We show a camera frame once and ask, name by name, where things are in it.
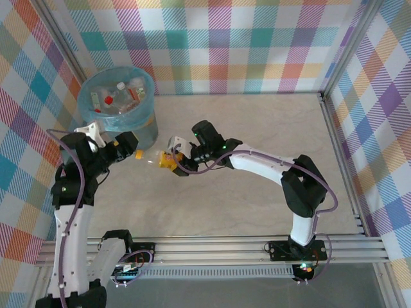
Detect orange juice plastic bottle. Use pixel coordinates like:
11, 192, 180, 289
134, 150, 174, 170

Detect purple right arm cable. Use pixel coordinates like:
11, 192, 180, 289
171, 148, 340, 286

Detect aluminium frame corner post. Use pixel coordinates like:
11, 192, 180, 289
31, 0, 94, 85
320, 0, 386, 97

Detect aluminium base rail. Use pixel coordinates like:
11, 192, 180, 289
35, 235, 388, 267

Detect waste bin with blue liner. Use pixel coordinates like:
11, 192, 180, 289
76, 65, 160, 151

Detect green left controller board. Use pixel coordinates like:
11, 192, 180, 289
110, 261, 144, 285

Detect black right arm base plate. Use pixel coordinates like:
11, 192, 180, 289
267, 239, 327, 261

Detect grey slotted cable duct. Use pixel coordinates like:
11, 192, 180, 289
110, 268, 296, 280

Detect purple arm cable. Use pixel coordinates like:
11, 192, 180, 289
171, 148, 340, 286
46, 128, 155, 308

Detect right controller board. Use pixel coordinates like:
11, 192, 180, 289
293, 261, 317, 277

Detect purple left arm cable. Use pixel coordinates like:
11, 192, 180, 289
46, 128, 155, 308

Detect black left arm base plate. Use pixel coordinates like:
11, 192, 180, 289
130, 241, 157, 262

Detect orange label white cap bottle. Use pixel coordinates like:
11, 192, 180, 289
116, 80, 146, 102

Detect aluminium table side rail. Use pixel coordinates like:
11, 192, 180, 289
317, 92, 407, 308
31, 266, 55, 308

